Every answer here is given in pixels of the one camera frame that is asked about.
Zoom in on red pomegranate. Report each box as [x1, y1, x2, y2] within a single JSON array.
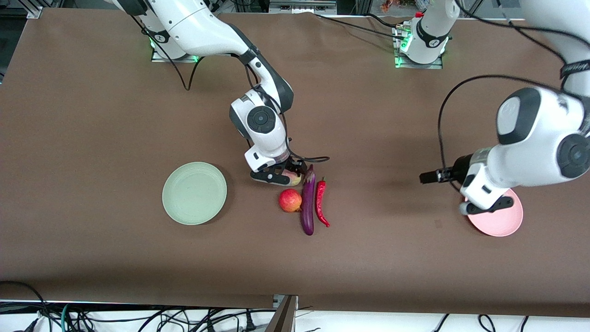
[[278, 189, 302, 213]]

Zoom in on red chili pepper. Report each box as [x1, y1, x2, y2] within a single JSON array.
[[315, 177, 330, 228]]

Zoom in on purple eggplant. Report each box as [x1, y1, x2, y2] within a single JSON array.
[[301, 164, 316, 236]]

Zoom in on pink round plate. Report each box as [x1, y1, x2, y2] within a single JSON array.
[[465, 188, 524, 237]]

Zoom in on pale green round plate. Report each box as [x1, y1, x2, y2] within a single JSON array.
[[162, 162, 228, 226]]

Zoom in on brown table cloth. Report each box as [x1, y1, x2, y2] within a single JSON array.
[[0, 7, 590, 319]]

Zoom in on silver metal box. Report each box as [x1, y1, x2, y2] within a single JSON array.
[[269, 0, 338, 14]]

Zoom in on orange red toy pile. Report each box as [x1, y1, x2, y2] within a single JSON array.
[[380, 0, 416, 12]]

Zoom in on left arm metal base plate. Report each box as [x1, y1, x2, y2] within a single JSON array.
[[394, 25, 444, 70]]

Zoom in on grey metal post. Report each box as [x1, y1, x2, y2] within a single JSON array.
[[265, 294, 299, 332]]

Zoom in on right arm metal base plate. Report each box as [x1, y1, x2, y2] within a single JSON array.
[[151, 45, 200, 63]]

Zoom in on long black cable on cloth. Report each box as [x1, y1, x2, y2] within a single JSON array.
[[313, 13, 406, 36]]

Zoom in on short curved black cable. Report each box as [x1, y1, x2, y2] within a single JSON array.
[[364, 13, 399, 29]]

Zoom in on thick black looped floor cable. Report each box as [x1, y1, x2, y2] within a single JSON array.
[[0, 280, 49, 332]]

